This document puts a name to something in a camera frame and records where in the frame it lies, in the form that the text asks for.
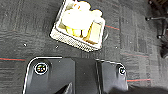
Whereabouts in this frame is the brown cardboard box in basket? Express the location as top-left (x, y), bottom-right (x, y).
top-left (84, 21), bottom-right (103, 45)

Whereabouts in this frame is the yellow white plush toy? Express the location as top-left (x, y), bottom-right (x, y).
top-left (60, 0), bottom-right (104, 38)

